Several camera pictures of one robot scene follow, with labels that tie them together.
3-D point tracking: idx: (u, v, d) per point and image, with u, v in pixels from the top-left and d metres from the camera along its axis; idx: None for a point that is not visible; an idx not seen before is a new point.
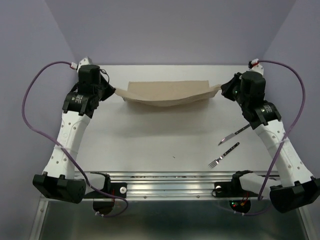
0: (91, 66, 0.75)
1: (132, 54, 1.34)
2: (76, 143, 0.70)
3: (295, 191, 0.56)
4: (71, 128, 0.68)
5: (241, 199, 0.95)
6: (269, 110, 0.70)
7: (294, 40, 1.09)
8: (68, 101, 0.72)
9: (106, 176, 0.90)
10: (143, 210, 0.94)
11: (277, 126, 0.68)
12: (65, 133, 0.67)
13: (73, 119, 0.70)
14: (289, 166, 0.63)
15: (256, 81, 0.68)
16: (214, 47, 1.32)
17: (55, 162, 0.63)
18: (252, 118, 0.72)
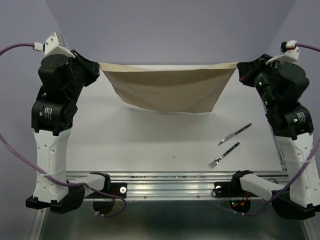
0: (58, 59, 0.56)
1: (132, 54, 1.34)
2: (61, 160, 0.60)
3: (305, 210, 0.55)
4: (48, 150, 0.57)
5: (241, 199, 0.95)
6: (302, 118, 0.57)
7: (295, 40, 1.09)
8: (36, 117, 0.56)
9: (106, 176, 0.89)
10: (142, 210, 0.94)
11: (305, 144, 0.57)
12: (43, 157, 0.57)
13: (49, 139, 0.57)
14: (306, 187, 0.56)
15: (295, 83, 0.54)
16: (214, 47, 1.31)
17: (42, 187, 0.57)
18: (280, 125, 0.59)
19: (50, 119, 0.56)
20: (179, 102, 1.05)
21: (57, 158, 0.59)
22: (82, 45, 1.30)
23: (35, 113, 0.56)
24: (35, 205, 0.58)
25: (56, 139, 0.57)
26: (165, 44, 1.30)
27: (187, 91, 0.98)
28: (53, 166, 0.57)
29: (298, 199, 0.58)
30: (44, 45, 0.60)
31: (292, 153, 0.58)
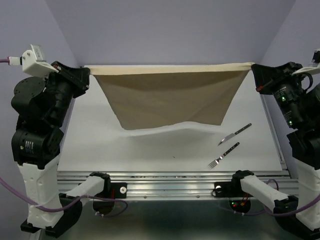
0: (32, 87, 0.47)
1: (132, 54, 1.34)
2: (51, 184, 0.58)
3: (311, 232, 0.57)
4: (36, 184, 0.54)
5: (241, 199, 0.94)
6: None
7: (294, 41, 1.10)
8: (18, 151, 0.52)
9: (106, 176, 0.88)
10: (142, 210, 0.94)
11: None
12: (31, 190, 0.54)
13: (35, 172, 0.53)
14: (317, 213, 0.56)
15: None
16: (214, 48, 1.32)
17: (35, 215, 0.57)
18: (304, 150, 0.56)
19: (33, 152, 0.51)
20: (184, 109, 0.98)
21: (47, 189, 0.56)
22: (83, 46, 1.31)
23: (15, 145, 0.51)
24: (30, 229, 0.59)
25: (41, 172, 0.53)
26: (166, 45, 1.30)
27: (195, 95, 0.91)
28: (43, 196, 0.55)
29: (308, 222, 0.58)
30: (21, 59, 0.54)
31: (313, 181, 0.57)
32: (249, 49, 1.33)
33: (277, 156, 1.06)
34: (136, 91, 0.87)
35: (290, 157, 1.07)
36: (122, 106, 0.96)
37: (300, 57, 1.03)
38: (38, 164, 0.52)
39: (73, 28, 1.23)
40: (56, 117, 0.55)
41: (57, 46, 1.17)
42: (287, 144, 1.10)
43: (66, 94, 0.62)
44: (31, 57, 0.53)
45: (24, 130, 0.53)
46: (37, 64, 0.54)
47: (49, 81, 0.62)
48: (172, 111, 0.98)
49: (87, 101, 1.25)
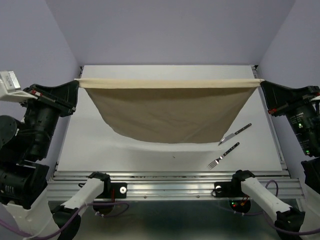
0: (5, 132, 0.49)
1: (132, 54, 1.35)
2: (44, 216, 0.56)
3: None
4: (26, 221, 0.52)
5: (241, 199, 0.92)
6: None
7: (294, 41, 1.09)
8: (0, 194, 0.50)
9: (106, 176, 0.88)
10: (142, 210, 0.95)
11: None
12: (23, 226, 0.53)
13: (21, 211, 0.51)
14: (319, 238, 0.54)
15: None
16: (214, 48, 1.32)
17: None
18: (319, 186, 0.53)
19: (14, 195, 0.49)
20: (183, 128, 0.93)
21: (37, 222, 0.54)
22: (83, 47, 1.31)
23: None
24: None
25: (27, 212, 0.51)
26: (166, 45, 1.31)
27: (194, 114, 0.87)
28: (35, 229, 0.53)
29: None
30: None
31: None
32: (248, 49, 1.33)
33: (277, 156, 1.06)
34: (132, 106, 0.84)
35: (290, 157, 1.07)
36: (118, 121, 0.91)
37: (301, 58, 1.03)
38: (23, 204, 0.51)
39: (73, 29, 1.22)
40: (37, 152, 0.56)
41: (57, 46, 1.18)
42: (287, 144, 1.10)
43: (49, 123, 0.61)
44: (1, 87, 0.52)
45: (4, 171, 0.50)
46: (8, 95, 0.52)
47: (28, 111, 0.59)
48: (170, 128, 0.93)
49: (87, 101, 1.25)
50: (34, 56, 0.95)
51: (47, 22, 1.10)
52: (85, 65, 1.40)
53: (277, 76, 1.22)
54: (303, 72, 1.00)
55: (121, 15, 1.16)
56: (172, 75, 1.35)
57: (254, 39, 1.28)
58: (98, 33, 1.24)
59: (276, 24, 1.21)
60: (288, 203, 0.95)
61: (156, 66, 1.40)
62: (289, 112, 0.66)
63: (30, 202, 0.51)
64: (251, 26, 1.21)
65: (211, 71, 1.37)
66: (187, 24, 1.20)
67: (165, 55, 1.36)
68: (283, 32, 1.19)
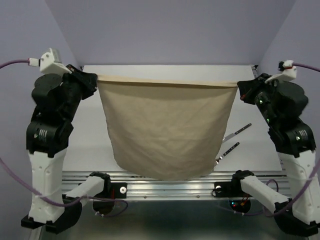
0: (50, 81, 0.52)
1: (132, 54, 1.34)
2: (57, 180, 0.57)
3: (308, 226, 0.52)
4: (44, 173, 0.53)
5: (241, 199, 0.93)
6: (304, 135, 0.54)
7: (294, 40, 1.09)
8: (32, 140, 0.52)
9: (106, 176, 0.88)
10: (142, 209, 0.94)
11: (305, 162, 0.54)
12: (37, 179, 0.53)
13: (44, 160, 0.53)
14: (309, 204, 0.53)
15: (296, 100, 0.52)
16: (214, 47, 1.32)
17: (37, 208, 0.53)
18: (283, 144, 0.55)
19: (45, 140, 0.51)
20: (178, 142, 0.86)
21: (53, 178, 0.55)
22: (83, 46, 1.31)
23: (29, 133, 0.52)
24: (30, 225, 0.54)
25: (50, 161, 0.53)
26: (165, 45, 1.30)
27: (191, 124, 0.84)
28: (48, 187, 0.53)
29: (302, 216, 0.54)
30: (39, 60, 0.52)
31: (294, 168, 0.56)
32: (249, 48, 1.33)
33: (277, 156, 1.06)
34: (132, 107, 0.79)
35: None
36: (113, 127, 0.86)
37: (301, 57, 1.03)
38: (48, 151, 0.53)
39: (72, 28, 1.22)
40: (69, 111, 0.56)
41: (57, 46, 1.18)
42: None
43: (79, 91, 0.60)
44: (50, 57, 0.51)
45: (38, 121, 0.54)
46: (54, 65, 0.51)
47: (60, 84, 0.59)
48: (164, 142, 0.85)
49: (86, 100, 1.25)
50: (34, 55, 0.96)
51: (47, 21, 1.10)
52: (85, 65, 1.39)
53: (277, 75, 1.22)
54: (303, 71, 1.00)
55: (120, 14, 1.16)
56: (173, 75, 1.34)
57: (254, 39, 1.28)
58: (97, 33, 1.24)
59: (276, 24, 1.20)
60: None
61: (155, 66, 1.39)
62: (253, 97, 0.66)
63: (55, 151, 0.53)
64: (250, 25, 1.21)
65: (211, 70, 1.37)
66: (186, 24, 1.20)
67: (166, 54, 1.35)
68: (282, 31, 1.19)
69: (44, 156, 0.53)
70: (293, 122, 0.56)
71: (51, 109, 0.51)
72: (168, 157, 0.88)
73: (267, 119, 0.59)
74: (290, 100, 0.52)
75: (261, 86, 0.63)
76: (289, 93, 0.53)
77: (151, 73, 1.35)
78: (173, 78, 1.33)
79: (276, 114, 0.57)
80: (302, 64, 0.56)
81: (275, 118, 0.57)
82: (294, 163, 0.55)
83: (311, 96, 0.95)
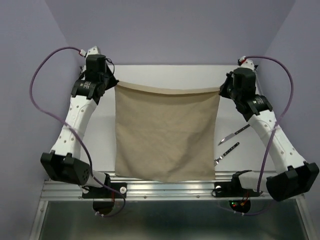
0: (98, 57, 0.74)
1: (132, 54, 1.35)
2: (83, 125, 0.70)
3: (289, 175, 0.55)
4: (78, 110, 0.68)
5: (241, 199, 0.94)
6: (260, 101, 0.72)
7: (293, 41, 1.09)
8: (76, 87, 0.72)
9: (106, 176, 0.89)
10: (142, 210, 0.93)
11: (264, 118, 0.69)
12: (72, 115, 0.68)
13: (83, 101, 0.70)
14: (281, 151, 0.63)
15: (246, 75, 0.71)
16: (214, 48, 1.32)
17: (63, 141, 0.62)
18: (245, 110, 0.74)
19: (88, 87, 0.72)
20: (176, 133, 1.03)
21: (82, 119, 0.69)
22: (83, 47, 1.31)
23: (76, 84, 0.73)
24: (49, 157, 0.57)
25: (89, 103, 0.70)
26: (165, 45, 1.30)
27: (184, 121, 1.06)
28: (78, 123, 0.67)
29: (280, 165, 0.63)
30: (87, 52, 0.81)
31: (258, 123, 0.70)
32: (248, 49, 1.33)
33: None
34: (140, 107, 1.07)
35: None
36: (123, 123, 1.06)
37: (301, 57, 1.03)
38: (87, 96, 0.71)
39: (72, 28, 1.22)
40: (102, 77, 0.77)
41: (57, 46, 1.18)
42: None
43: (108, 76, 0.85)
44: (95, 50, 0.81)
45: (82, 79, 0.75)
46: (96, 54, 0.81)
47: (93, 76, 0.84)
48: (164, 134, 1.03)
49: None
50: (34, 55, 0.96)
51: (47, 21, 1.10)
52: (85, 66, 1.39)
53: (276, 76, 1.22)
54: (303, 72, 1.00)
55: (120, 14, 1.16)
56: (172, 76, 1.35)
57: (253, 39, 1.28)
58: (97, 33, 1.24)
59: (276, 25, 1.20)
60: (287, 203, 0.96)
61: (155, 67, 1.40)
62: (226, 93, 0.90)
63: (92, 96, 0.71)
64: (250, 25, 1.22)
65: (211, 71, 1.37)
66: (186, 24, 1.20)
67: (166, 55, 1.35)
68: (282, 31, 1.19)
69: (83, 100, 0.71)
70: (252, 95, 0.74)
71: (95, 72, 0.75)
72: (168, 148, 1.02)
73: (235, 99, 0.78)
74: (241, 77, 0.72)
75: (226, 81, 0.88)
76: (241, 71, 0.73)
77: (151, 74, 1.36)
78: (173, 79, 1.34)
79: (237, 93, 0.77)
80: (254, 57, 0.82)
81: (237, 96, 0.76)
82: (256, 120, 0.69)
83: (310, 96, 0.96)
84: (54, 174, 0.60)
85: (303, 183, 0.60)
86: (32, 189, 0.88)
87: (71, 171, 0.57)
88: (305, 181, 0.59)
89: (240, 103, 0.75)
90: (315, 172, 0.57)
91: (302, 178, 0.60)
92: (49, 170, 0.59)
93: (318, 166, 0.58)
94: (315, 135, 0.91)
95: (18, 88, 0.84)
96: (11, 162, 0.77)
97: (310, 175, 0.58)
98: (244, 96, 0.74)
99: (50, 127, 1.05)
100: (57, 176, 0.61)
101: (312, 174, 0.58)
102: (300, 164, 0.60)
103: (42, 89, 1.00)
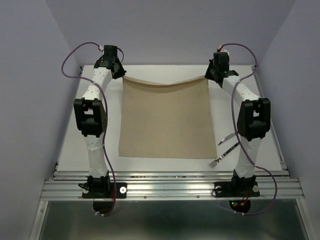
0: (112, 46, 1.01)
1: (132, 54, 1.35)
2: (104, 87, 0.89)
3: (246, 104, 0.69)
4: (101, 75, 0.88)
5: (241, 199, 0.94)
6: (230, 71, 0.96)
7: (293, 40, 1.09)
8: (98, 63, 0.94)
9: (107, 174, 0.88)
10: (142, 210, 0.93)
11: (232, 79, 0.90)
12: (97, 77, 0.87)
13: (103, 68, 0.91)
14: (242, 94, 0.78)
15: (221, 54, 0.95)
16: (214, 47, 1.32)
17: (90, 92, 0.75)
18: (219, 79, 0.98)
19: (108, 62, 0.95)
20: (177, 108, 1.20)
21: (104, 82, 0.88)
22: (83, 47, 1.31)
23: (97, 62, 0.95)
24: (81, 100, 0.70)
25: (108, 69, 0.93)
26: (165, 45, 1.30)
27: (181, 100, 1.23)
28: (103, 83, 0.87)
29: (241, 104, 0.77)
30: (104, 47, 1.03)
31: (228, 83, 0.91)
32: (248, 49, 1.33)
33: (277, 156, 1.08)
34: (141, 98, 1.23)
35: (290, 156, 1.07)
36: (127, 111, 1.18)
37: (301, 56, 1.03)
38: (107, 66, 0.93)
39: (72, 28, 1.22)
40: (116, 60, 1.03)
41: (58, 46, 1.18)
42: (287, 144, 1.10)
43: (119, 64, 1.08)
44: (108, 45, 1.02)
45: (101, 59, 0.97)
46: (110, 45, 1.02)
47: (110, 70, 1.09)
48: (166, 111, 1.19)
49: None
50: (34, 55, 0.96)
51: (48, 21, 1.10)
52: (85, 66, 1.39)
53: (276, 75, 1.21)
54: (304, 71, 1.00)
55: (120, 14, 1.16)
56: (172, 76, 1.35)
57: (254, 39, 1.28)
58: (97, 33, 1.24)
59: (277, 24, 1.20)
60: (288, 203, 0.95)
61: (155, 67, 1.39)
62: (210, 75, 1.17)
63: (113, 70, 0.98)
64: (250, 25, 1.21)
65: None
66: (186, 24, 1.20)
67: (166, 55, 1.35)
68: (282, 31, 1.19)
69: (103, 69, 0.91)
70: (226, 69, 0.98)
71: (111, 55, 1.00)
72: (167, 131, 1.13)
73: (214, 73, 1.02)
74: (216, 55, 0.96)
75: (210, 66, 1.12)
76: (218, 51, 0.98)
77: (151, 74, 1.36)
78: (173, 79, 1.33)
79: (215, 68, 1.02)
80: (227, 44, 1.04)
81: (215, 71, 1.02)
82: (226, 80, 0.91)
83: (309, 96, 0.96)
84: (80, 118, 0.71)
85: (262, 116, 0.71)
86: (32, 188, 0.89)
87: (97, 111, 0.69)
88: (263, 113, 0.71)
89: (217, 74, 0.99)
90: (266, 103, 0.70)
91: (260, 112, 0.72)
92: (78, 113, 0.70)
93: (269, 99, 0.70)
94: (315, 134, 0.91)
95: (18, 88, 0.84)
96: (11, 162, 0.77)
97: (263, 105, 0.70)
98: (219, 68, 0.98)
99: (50, 126, 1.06)
100: (82, 122, 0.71)
101: (264, 105, 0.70)
102: (256, 99, 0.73)
103: (43, 88, 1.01)
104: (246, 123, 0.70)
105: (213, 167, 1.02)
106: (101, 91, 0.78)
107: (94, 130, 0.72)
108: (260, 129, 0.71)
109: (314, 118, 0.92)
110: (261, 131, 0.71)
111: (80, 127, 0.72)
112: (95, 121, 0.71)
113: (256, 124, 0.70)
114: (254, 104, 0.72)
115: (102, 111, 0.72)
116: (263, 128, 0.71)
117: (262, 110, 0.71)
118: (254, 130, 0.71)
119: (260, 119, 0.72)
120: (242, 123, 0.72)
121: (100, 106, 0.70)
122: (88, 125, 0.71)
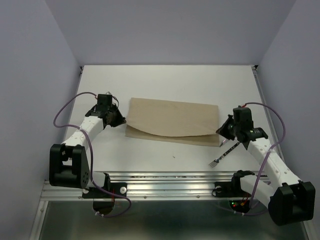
0: (104, 97, 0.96)
1: (132, 54, 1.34)
2: (93, 133, 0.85)
3: (284, 192, 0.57)
4: (91, 123, 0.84)
5: (241, 199, 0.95)
6: (257, 132, 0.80)
7: (293, 40, 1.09)
8: (90, 112, 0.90)
9: (106, 175, 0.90)
10: (143, 209, 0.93)
11: (260, 143, 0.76)
12: (85, 125, 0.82)
13: (93, 118, 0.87)
14: (276, 171, 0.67)
15: (241, 110, 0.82)
16: (214, 48, 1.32)
17: (74, 137, 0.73)
18: (244, 139, 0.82)
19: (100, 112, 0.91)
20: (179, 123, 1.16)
21: (93, 130, 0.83)
22: (83, 47, 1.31)
23: (90, 111, 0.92)
24: (59, 147, 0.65)
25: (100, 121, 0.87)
26: (165, 45, 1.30)
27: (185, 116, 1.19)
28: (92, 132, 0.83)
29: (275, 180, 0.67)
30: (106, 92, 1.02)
31: (256, 148, 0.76)
32: (249, 49, 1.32)
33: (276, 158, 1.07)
34: (149, 103, 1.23)
35: (290, 156, 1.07)
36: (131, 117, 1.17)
37: (301, 56, 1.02)
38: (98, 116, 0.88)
39: (72, 28, 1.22)
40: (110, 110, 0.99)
41: (57, 47, 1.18)
42: (287, 144, 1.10)
43: (114, 110, 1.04)
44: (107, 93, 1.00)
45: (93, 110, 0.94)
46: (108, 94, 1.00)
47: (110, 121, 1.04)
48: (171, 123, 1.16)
49: (86, 101, 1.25)
50: (33, 55, 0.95)
51: (47, 21, 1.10)
52: (85, 65, 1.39)
53: (277, 76, 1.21)
54: (305, 71, 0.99)
55: (120, 14, 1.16)
56: (172, 76, 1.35)
57: (254, 39, 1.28)
58: (98, 33, 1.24)
59: (277, 24, 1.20)
60: None
61: (155, 67, 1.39)
62: (225, 132, 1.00)
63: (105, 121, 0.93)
64: (251, 25, 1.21)
65: (211, 71, 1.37)
66: (186, 25, 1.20)
67: (166, 55, 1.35)
68: (282, 31, 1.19)
69: (94, 118, 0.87)
70: (249, 127, 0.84)
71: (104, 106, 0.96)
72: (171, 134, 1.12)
73: (236, 132, 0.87)
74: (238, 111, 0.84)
75: (230, 120, 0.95)
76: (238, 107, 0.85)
77: (151, 74, 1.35)
78: (173, 79, 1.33)
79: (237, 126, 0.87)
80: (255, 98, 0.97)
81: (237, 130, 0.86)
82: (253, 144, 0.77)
83: (310, 96, 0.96)
84: (55, 170, 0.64)
85: (304, 202, 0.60)
86: (32, 188, 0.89)
87: (76, 160, 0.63)
88: (305, 199, 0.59)
89: (239, 133, 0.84)
90: (310, 190, 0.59)
91: (301, 195, 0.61)
92: (54, 164, 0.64)
93: (312, 185, 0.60)
94: (316, 135, 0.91)
95: (17, 87, 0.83)
96: (10, 161, 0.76)
97: (306, 191, 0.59)
98: (242, 127, 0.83)
99: (50, 127, 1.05)
100: (57, 174, 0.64)
101: (308, 192, 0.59)
102: (294, 182, 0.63)
103: (42, 89, 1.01)
104: (284, 212, 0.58)
105: (212, 166, 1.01)
106: (86, 138, 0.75)
107: (71, 185, 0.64)
108: (299, 216, 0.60)
109: (315, 118, 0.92)
110: (300, 218, 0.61)
111: (52, 179, 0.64)
112: (73, 174, 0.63)
113: (295, 213, 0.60)
114: (292, 187, 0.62)
115: (83, 163, 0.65)
116: (304, 215, 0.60)
117: (305, 195, 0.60)
118: (291, 220, 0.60)
119: (300, 204, 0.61)
120: (276, 208, 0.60)
121: (82, 155, 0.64)
122: (63, 179, 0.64)
